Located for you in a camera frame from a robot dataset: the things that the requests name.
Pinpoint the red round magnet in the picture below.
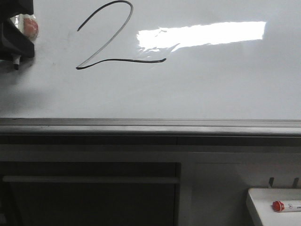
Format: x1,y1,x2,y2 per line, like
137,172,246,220
23,14,39,41

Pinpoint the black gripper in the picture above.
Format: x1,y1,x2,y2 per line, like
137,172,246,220
0,0,35,60

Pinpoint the left metal tray hook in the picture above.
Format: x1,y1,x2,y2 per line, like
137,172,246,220
268,177,275,188

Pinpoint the white whiteboard with metal frame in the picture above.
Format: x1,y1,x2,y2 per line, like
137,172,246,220
0,0,301,136

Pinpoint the red-capped white marker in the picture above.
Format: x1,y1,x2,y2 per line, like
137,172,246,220
272,200,301,212

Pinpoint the white marker tray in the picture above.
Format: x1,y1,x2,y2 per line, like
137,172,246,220
246,188,301,226

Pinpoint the white black-tipped whiteboard marker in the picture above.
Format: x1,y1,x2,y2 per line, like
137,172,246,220
11,14,31,71

